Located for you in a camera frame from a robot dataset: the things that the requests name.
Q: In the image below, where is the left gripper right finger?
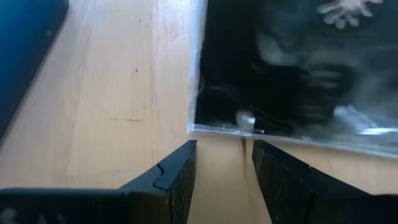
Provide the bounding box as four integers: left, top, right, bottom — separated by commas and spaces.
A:
251, 139, 398, 224

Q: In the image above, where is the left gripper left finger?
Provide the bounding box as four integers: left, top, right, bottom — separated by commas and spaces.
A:
0, 139, 198, 224

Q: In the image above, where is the clear jewel case black tray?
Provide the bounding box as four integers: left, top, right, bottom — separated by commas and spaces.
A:
186, 0, 398, 159

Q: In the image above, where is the blue plastic case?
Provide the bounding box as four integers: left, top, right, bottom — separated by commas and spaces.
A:
0, 0, 70, 141

